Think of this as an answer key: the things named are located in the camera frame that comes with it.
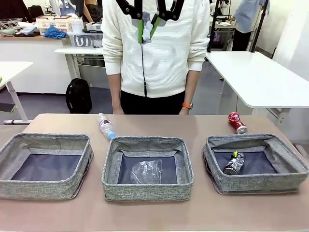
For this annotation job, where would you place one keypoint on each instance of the white background table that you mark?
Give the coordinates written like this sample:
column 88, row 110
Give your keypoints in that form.
column 79, row 50

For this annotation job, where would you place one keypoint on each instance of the person's right hand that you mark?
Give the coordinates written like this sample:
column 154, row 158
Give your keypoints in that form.
column 118, row 110

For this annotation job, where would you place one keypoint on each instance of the black backpack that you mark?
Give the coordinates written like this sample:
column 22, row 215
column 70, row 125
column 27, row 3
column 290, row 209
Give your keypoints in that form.
column 79, row 96

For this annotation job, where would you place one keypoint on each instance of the person in blue shirt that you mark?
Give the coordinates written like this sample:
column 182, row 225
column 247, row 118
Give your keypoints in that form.
column 245, row 21

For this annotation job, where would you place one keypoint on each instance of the orange wrist watch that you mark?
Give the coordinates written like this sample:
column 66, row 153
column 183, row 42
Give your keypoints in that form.
column 187, row 105

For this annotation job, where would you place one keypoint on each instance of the white plastic crate basket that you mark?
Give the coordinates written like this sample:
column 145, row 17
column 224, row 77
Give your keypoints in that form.
column 54, row 23

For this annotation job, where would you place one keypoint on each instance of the pile of grey clothes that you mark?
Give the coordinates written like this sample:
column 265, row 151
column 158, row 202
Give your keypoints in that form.
column 26, row 31

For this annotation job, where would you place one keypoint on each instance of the wooden top counter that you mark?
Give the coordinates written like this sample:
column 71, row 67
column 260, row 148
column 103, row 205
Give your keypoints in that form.
column 31, row 53

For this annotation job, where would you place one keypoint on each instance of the large white table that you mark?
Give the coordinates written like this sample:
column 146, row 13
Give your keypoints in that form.
column 256, row 79

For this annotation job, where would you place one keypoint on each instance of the crushed black silver can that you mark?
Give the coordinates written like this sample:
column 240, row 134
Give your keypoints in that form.
column 233, row 164

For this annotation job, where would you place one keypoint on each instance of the black trousers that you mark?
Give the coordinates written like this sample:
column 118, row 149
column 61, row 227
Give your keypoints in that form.
column 152, row 105

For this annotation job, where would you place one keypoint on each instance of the clear plastic storage box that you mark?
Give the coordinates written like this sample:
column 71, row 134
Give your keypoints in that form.
column 84, row 39

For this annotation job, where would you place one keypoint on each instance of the grey fabric basket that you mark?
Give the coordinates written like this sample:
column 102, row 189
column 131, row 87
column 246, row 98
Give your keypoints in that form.
column 48, row 186
column 253, row 183
column 147, row 191

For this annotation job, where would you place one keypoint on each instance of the black stand pole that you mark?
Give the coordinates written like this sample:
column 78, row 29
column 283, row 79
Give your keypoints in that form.
column 259, row 26
column 213, row 24

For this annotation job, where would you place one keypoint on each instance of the cluttered background workbench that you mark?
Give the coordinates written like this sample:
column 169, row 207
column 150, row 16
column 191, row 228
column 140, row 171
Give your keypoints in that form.
column 220, row 31

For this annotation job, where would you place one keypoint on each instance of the white plastic container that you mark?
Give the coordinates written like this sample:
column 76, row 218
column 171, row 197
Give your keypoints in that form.
column 77, row 25

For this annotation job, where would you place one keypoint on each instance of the clear water bottle blue cap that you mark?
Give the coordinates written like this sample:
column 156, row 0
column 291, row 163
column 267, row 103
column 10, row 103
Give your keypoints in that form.
column 106, row 125

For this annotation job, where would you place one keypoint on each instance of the clear plastic cup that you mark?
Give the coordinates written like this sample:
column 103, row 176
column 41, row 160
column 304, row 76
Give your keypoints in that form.
column 146, row 172

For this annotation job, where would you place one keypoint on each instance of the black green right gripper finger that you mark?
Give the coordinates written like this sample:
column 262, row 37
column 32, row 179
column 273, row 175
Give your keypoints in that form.
column 170, row 9
column 132, row 9

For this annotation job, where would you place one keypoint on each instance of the blue cloth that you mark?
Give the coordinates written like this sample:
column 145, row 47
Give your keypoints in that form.
column 55, row 32

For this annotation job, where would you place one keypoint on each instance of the white paper ball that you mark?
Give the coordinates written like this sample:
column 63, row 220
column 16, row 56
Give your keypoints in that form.
column 146, row 29

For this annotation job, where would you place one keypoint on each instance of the person's left hand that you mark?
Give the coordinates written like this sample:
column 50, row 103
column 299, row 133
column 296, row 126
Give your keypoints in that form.
column 184, row 111

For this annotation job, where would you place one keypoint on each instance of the white ribbed sweater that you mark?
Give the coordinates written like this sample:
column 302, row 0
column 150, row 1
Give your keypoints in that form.
column 164, row 60

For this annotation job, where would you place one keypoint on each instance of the crushed red soda can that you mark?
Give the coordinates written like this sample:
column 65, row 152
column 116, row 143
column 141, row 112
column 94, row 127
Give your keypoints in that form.
column 237, row 123

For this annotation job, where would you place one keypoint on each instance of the person's right forearm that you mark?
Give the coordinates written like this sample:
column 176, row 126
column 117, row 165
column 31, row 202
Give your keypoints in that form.
column 114, row 89

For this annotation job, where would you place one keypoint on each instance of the person in dark top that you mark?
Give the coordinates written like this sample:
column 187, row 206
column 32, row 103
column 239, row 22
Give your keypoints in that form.
column 90, row 9

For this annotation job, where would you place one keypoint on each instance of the person's left forearm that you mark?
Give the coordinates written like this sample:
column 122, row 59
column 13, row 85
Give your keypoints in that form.
column 192, row 87

